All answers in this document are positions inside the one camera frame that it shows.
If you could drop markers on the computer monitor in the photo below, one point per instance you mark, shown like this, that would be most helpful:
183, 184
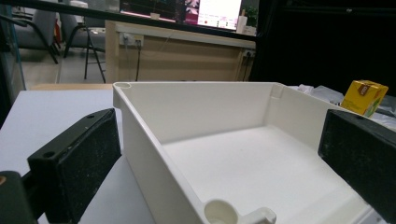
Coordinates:
214, 12

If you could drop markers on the wooden desk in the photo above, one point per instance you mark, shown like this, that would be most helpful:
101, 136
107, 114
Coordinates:
180, 56

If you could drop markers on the yellow drink carton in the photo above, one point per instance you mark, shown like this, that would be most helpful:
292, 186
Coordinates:
363, 98

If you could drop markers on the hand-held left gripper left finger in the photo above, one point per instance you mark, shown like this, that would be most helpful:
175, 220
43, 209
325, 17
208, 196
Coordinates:
74, 161

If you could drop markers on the white bottle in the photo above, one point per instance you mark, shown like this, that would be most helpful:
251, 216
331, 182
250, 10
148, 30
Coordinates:
241, 23

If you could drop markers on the wall power socket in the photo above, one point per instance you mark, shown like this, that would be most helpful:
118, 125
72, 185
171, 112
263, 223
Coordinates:
131, 39

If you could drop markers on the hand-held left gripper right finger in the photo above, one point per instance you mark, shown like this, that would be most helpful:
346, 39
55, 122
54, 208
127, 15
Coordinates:
358, 155

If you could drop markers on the grey chair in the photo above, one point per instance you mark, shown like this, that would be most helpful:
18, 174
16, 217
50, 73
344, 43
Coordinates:
34, 28

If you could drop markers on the white plastic bin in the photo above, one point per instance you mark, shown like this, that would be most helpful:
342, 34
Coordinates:
243, 155

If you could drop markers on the crumpled white plastic bag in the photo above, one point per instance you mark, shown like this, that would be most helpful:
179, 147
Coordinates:
330, 93

